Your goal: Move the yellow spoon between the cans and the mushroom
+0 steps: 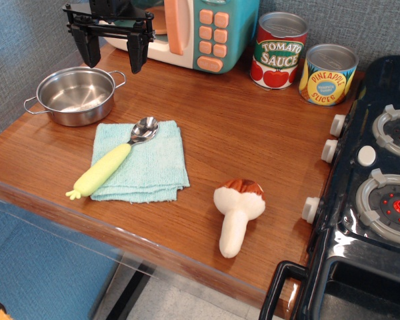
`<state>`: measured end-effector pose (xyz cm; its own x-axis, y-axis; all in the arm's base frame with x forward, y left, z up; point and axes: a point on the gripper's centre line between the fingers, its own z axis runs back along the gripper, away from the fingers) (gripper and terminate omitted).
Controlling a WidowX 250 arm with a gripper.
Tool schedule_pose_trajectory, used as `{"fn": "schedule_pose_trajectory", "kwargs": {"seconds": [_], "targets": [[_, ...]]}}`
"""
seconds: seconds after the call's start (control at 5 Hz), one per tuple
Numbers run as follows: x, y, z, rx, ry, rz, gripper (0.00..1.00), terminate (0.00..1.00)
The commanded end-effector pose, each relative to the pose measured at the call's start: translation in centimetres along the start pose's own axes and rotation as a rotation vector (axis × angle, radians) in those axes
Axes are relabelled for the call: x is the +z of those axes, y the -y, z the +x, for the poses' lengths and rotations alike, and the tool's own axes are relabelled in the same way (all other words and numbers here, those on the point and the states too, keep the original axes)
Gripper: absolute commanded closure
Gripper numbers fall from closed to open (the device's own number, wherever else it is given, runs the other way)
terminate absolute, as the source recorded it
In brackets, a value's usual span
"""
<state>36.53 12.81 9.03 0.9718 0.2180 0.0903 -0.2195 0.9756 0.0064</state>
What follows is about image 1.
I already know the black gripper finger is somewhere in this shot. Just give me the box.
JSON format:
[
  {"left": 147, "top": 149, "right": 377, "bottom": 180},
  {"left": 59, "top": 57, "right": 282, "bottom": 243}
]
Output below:
[
  {"left": 127, "top": 32, "right": 149, "bottom": 74},
  {"left": 71, "top": 25, "right": 101, "bottom": 68}
]

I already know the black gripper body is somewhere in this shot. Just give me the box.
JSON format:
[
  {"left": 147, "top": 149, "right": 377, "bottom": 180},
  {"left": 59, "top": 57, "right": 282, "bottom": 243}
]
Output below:
[{"left": 63, "top": 1, "right": 155, "bottom": 42}]

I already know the yellow handled metal spoon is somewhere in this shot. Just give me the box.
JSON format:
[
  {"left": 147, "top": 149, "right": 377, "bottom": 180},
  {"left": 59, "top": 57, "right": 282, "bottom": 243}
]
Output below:
[{"left": 65, "top": 117, "right": 159, "bottom": 200}]

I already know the plush mushroom toy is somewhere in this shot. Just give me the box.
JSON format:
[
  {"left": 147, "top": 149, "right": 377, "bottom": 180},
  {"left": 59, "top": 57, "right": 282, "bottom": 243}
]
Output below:
[{"left": 213, "top": 179, "right": 266, "bottom": 259}]

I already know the small steel pot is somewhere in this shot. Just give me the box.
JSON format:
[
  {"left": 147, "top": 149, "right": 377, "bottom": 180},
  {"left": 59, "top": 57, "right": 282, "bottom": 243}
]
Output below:
[{"left": 23, "top": 67, "right": 127, "bottom": 127}]

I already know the teal toy microwave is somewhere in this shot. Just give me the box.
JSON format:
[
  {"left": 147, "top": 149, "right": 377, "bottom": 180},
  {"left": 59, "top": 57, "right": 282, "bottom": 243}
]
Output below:
[{"left": 99, "top": 0, "right": 261, "bottom": 75}]

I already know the light blue folded cloth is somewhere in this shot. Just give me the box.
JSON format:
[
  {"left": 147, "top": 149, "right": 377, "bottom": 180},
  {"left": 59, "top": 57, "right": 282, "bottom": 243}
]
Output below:
[{"left": 91, "top": 120, "right": 190, "bottom": 203}]

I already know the tomato sauce can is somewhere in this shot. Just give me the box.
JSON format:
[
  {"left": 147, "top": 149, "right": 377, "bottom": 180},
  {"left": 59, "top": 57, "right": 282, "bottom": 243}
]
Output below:
[{"left": 250, "top": 11, "right": 309, "bottom": 89}]

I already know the pineapple slices can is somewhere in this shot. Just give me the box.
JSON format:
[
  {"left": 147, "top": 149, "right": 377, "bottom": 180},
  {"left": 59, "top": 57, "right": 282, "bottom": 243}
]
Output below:
[{"left": 299, "top": 43, "right": 359, "bottom": 106}]

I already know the clear acrylic table guard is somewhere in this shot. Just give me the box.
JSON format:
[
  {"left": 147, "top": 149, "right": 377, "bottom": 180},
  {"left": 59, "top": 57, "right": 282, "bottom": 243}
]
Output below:
[{"left": 0, "top": 198, "right": 154, "bottom": 319}]

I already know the dark toy stove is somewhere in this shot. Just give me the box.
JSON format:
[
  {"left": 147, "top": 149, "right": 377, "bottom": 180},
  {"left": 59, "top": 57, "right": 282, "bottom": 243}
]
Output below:
[{"left": 259, "top": 55, "right": 400, "bottom": 319}]

